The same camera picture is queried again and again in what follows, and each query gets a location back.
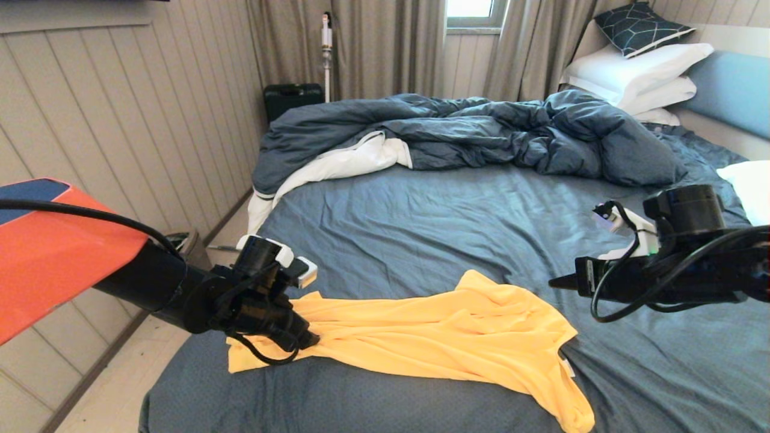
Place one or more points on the white stick vacuum cleaner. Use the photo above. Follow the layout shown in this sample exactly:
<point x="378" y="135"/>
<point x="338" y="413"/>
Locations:
<point x="326" y="39"/>

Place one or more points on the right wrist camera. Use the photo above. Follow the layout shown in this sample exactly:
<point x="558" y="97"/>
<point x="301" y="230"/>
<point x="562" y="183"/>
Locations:
<point x="610" y="218"/>

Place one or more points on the blue bed sheet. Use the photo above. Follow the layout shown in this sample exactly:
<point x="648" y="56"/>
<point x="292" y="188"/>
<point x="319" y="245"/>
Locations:
<point x="421" y="204"/>

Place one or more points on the brown trash bin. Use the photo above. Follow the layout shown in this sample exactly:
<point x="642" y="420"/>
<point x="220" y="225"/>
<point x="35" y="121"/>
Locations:
<point x="195" y="252"/>

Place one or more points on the blue headboard pad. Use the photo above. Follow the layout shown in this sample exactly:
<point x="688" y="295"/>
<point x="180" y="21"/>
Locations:
<point x="734" y="93"/>

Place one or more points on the dark patterned cushion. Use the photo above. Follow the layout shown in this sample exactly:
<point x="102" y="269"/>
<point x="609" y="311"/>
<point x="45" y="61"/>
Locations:
<point x="637" y="30"/>

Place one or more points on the grey metal rod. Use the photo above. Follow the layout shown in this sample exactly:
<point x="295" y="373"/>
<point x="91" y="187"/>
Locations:
<point x="222" y="248"/>

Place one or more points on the beige curtain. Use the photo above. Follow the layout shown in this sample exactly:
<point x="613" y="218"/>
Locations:
<point x="529" y="48"/>
<point x="385" y="48"/>

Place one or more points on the large white pillow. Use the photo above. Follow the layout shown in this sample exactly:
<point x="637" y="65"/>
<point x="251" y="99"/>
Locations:
<point x="631" y="69"/>

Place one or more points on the window with grey frame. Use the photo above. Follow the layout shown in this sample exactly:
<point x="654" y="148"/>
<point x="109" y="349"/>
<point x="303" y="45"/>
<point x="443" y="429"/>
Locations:
<point x="472" y="9"/>

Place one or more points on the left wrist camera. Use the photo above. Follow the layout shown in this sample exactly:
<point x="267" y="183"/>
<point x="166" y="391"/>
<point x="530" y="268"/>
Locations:
<point x="305" y="273"/>

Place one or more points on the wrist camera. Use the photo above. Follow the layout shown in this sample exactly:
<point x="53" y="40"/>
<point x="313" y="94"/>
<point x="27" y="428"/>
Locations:
<point x="610" y="218"/>
<point x="305" y="273"/>

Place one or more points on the dark green suitcase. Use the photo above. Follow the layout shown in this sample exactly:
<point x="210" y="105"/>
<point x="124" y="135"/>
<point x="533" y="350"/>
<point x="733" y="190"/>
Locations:
<point x="292" y="99"/>

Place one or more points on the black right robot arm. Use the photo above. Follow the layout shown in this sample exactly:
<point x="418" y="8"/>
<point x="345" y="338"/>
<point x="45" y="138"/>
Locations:
<point x="686" y="210"/>

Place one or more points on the yellow t-shirt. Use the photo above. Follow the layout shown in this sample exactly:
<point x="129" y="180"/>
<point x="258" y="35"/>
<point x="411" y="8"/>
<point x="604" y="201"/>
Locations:
<point x="451" y="337"/>

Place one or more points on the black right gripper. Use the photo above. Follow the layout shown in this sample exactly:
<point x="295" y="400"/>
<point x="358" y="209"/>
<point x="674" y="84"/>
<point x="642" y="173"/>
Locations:
<point x="662" y="282"/>

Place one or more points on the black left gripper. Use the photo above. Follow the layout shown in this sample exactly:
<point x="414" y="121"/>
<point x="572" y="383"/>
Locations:
<point x="283" y="325"/>

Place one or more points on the crumpled dark blue duvet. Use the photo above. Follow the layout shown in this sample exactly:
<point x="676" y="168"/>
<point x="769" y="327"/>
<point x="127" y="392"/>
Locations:
<point x="481" y="129"/>

